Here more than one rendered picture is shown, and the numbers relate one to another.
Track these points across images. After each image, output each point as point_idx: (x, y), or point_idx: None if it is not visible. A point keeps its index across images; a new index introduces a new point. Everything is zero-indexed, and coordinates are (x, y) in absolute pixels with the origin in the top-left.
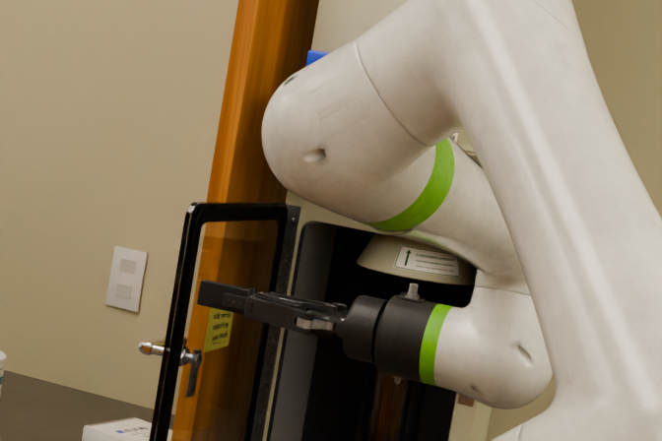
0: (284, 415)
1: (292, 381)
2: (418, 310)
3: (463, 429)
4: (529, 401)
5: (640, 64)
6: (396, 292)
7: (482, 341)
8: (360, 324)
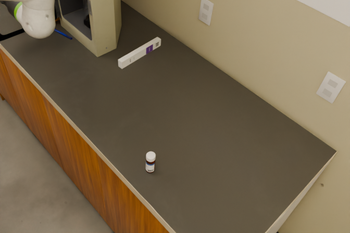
0: (67, 2)
1: None
2: (14, 2)
3: (91, 21)
4: (41, 38)
5: None
6: None
7: (21, 19)
8: (6, 3)
